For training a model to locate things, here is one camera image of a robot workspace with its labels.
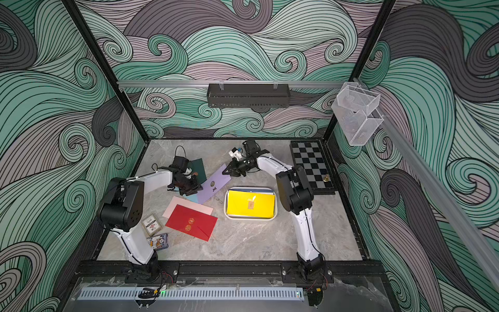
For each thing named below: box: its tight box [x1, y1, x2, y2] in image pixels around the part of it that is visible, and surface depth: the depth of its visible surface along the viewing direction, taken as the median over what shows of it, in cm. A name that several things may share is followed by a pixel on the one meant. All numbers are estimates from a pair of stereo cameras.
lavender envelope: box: [196, 163, 232, 205], surface depth 94 cm
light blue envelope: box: [182, 192, 199, 204], surface depth 95 cm
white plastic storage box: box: [223, 186, 278, 221], surface depth 89 cm
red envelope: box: [165, 204, 219, 242], surface depth 88 cm
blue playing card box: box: [146, 233, 169, 251], surface depth 81 cm
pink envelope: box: [161, 195, 214, 219], surface depth 94 cm
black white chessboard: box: [289, 139, 336, 195], surface depth 109 cm
